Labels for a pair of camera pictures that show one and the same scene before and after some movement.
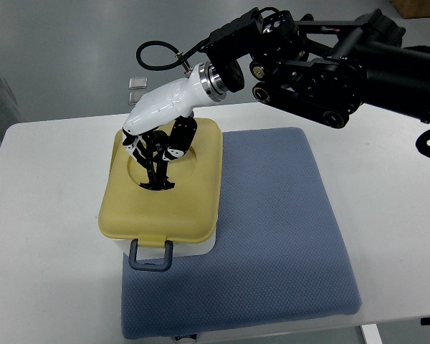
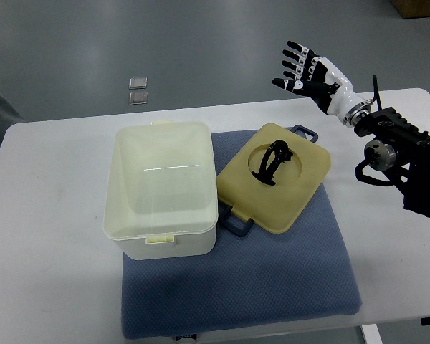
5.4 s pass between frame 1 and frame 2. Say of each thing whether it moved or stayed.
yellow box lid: moved
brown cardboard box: stayed
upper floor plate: stayed
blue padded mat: stayed
